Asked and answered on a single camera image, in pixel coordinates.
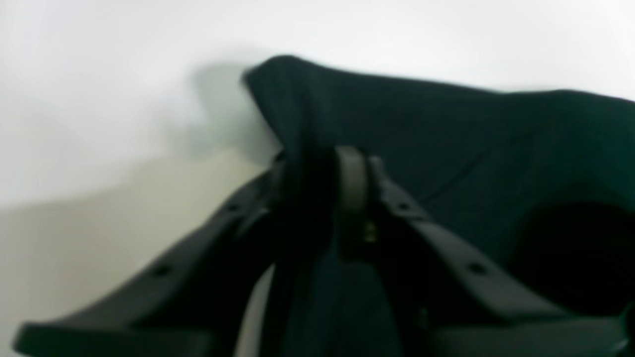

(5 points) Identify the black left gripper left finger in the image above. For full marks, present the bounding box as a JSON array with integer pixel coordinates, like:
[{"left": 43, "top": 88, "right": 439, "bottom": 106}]
[{"left": 13, "top": 160, "right": 284, "bottom": 357}]

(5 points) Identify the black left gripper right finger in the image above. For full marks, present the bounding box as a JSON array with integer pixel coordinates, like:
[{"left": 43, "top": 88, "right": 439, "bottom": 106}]
[{"left": 335, "top": 146, "right": 631, "bottom": 357}]

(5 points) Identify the black printed T-shirt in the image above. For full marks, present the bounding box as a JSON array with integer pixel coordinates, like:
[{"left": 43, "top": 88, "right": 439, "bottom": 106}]
[{"left": 244, "top": 56, "right": 634, "bottom": 357}]

